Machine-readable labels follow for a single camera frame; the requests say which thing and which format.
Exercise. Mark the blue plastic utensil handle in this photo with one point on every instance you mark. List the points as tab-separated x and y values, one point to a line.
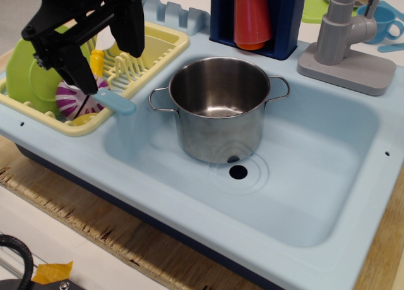
391	48

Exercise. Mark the red plastic cup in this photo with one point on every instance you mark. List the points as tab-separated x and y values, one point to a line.
252	24

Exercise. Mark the blue plastic mug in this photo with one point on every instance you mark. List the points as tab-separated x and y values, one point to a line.
384	25

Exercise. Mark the green plastic plate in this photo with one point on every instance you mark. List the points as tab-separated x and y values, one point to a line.
26	81

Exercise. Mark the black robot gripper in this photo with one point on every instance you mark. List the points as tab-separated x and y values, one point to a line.
59	27

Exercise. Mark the light blue plastic spoon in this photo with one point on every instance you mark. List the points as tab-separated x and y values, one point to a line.
115	102

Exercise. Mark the purple white patterned bowl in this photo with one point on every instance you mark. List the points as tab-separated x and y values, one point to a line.
72	102

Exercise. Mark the yellow plastic utensil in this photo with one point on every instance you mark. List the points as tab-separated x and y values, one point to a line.
97	63

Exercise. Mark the stainless steel pot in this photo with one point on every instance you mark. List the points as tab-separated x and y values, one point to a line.
220	103

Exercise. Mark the pale yellow dish rack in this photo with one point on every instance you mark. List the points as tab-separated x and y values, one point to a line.
123	74

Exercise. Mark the yellow tape piece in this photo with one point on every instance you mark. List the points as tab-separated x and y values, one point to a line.
54	272

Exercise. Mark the light blue toy sink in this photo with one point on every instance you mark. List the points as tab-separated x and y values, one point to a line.
301	212

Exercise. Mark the dark blue cup holder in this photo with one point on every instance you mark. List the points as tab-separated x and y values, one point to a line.
285	16

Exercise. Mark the grey toy faucet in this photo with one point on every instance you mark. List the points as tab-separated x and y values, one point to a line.
331	59

